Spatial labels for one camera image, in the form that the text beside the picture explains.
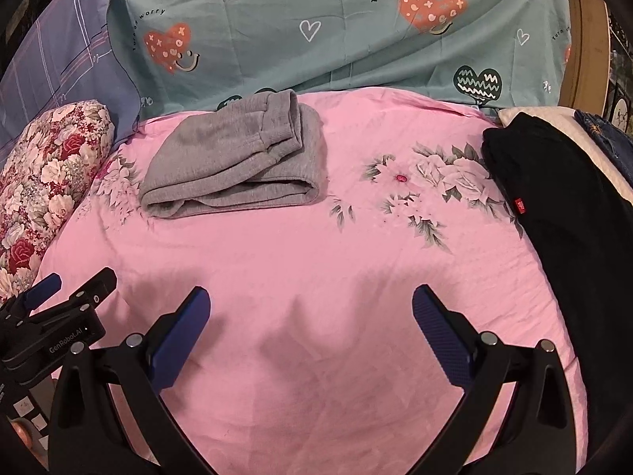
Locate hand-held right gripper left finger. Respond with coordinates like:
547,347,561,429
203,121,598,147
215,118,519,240
47,286,212,475

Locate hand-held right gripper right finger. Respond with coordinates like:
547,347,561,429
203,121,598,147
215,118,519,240
412,284,578,475

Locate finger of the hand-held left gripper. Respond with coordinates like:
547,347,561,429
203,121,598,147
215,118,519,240
0,274,63,328
30,267,118,328

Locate grey pants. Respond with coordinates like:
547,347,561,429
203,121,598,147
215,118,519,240
140,89,327,219

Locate black pants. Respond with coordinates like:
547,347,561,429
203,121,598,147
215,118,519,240
482,113,633,456

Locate person's left hand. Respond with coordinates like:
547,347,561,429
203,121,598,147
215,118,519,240
10,416,50,472

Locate red floral pillow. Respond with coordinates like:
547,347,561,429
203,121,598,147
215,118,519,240
0,100,116,304

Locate pink floral bed sheet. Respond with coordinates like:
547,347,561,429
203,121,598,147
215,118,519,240
30,86,589,475

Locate blue pillowcase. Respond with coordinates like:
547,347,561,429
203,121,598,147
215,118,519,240
0,0,144,148

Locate cream cloth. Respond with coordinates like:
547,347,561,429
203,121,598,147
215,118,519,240
497,106,633,209

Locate blue jeans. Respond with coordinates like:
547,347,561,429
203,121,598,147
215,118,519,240
574,109,633,185

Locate white round ornament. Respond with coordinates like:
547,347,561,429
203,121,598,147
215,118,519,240
612,95,633,132

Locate teal printed blanket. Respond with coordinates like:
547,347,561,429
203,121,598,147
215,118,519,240
106,0,574,120

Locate wooden headboard frame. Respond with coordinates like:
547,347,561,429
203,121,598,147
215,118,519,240
564,0,614,110

